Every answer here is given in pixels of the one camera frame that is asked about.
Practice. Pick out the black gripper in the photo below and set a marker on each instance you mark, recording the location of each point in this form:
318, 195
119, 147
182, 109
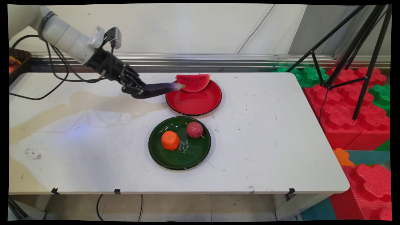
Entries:
104, 64

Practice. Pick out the purple toy eggplant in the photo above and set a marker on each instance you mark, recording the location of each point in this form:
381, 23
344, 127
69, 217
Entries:
161, 88

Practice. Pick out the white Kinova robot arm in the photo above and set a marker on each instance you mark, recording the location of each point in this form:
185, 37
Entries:
62, 36

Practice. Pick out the toy watermelon slice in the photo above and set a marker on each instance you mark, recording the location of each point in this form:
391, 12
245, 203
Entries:
195, 82

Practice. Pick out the red plate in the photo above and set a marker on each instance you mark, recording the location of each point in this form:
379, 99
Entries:
193, 104

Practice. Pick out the orange toy fruit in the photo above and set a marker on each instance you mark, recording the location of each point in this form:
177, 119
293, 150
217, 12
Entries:
170, 140

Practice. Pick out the round red toy fruit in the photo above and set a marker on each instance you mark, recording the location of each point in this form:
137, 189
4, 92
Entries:
194, 129

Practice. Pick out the dark green plate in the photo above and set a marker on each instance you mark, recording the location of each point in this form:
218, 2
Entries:
184, 157

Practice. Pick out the black table edge clip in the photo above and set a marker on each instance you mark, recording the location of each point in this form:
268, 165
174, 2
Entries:
117, 191
291, 192
55, 191

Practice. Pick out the dark wicker basket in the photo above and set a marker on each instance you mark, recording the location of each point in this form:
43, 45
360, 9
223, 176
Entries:
19, 56

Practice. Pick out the toy fruit in basket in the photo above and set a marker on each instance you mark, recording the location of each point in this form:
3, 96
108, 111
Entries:
13, 64

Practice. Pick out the green foam block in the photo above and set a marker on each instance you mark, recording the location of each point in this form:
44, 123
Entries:
382, 97
307, 76

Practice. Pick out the large red foam block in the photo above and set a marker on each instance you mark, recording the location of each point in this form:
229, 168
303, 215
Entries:
334, 118

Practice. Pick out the white table leg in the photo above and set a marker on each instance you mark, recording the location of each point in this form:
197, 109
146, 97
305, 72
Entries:
297, 207

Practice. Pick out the orange foam piece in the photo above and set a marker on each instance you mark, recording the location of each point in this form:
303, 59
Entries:
342, 157

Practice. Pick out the black tripod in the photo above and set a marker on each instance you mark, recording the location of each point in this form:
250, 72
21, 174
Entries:
359, 40

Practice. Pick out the teal foam mat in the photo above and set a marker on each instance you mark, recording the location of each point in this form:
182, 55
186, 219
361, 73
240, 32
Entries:
368, 157

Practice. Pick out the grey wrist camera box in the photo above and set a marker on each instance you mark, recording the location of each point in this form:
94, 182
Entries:
114, 37

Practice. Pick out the white camera mounting bracket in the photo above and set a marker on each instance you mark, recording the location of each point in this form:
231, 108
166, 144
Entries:
96, 37

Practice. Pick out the aluminium wall rail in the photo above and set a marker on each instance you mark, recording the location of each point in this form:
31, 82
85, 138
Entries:
218, 61

